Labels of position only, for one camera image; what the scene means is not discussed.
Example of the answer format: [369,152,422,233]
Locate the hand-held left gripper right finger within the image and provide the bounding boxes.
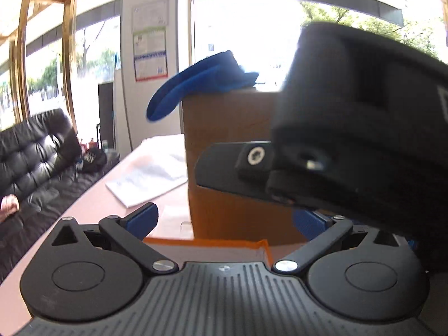
[273,209,415,274]

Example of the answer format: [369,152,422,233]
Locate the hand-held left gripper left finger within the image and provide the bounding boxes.
[51,202,180,275]

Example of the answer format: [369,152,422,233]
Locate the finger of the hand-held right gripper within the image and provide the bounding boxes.
[194,141,291,205]

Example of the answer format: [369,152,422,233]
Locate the orange shoe box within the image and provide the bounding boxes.
[143,237,273,264]

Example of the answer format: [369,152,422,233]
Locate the pink desktop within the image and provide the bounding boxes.
[0,134,309,336]

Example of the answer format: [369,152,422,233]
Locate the white paper sheets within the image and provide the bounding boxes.
[105,135,190,208]

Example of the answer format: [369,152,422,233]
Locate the brown cardboard box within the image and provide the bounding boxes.
[180,89,309,246]

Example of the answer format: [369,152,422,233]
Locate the blue cloth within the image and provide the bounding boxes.
[146,51,260,122]

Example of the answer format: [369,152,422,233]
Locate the white upright board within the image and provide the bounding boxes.
[113,68,134,151]

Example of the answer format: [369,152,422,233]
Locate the black upright panel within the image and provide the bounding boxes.
[98,82,115,149]

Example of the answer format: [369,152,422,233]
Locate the black leather sofa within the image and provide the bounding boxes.
[0,108,121,284]

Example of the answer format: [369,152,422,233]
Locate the green-edged wall poster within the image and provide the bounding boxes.
[133,27,167,83]

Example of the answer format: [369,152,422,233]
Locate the white wall notice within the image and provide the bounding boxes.
[132,0,169,32]

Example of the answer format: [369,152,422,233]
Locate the golden door frame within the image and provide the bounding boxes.
[9,0,79,123]

